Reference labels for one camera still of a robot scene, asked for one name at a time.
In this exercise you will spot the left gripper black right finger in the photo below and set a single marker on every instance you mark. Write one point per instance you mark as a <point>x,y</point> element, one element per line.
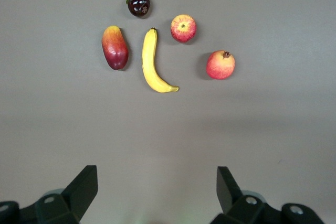
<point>231,195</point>

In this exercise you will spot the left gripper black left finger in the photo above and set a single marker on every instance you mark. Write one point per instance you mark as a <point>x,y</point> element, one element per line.
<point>76,192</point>

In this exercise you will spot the yellow banana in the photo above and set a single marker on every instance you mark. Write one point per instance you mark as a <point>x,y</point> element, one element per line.
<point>148,58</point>

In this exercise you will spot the red yellow apple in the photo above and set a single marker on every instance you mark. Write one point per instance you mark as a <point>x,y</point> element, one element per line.
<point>183,28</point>

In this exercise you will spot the red pomegranate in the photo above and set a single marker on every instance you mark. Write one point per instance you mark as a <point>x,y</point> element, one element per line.
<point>220,65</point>

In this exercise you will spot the red yellow mango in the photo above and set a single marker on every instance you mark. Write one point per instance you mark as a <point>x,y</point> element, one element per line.
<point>115,48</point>

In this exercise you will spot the dark purple mangosteen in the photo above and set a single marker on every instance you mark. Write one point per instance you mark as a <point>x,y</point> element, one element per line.
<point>138,5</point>

